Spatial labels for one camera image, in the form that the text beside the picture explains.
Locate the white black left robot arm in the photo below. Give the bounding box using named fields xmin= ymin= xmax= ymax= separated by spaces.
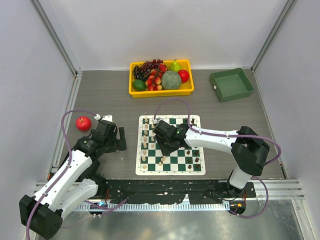
xmin=18 ymin=115 xmax=127 ymax=240

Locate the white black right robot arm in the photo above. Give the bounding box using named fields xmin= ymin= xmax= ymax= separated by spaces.
xmin=152 ymin=120 xmax=270 ymax=197

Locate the green white chess mat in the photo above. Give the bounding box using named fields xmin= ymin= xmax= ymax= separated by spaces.
xmin=135 ymin=115 xmax=206 ymax=176

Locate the red apple on table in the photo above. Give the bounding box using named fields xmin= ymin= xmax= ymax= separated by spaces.
xmin=75 ymin=116 xmax=92 ymax=132

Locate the yellow plastic fruit tray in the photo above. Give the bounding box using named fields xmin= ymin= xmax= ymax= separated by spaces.
xmin=128 ymin=59 xmax=195 ymax=98

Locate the green lime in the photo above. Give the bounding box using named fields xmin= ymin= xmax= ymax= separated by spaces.
xmin=132 ymin=79 xmax=146 ymax=92

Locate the red cherries cluster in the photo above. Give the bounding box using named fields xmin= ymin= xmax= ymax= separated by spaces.
xmin=145 ymin=63 xmax=168 ymax=91

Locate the green melon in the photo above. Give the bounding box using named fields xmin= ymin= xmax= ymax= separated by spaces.
xmin=161 ymin=70 xmax=182 ymax=90

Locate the red apple in tray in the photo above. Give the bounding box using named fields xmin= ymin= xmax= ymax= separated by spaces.
xmin=178 ymin=69 xmax=190 ymax=84

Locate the dark purple grape bunch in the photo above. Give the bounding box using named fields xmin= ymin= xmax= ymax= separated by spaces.
xmin=132 ymin=59 xmax=167 ymax=82

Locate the green pear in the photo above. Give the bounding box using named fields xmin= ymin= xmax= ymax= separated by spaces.
xmin=169 ymin=59 xmax=182 ymax=73

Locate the green square box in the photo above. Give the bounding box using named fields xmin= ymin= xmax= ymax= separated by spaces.
xmin=209 ymin=68 xmax=254 ymax=103

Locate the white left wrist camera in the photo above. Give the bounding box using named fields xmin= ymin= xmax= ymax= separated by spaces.
xmin=94 ymin=113 xmax=113 ymax=122

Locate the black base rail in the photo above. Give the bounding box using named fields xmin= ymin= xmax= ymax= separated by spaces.
xmin=100 ymin=179 xmax=256 ymax=205

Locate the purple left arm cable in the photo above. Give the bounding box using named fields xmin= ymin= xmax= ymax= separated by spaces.
xmin=26 ymin=109 xmax=128 ymax=240

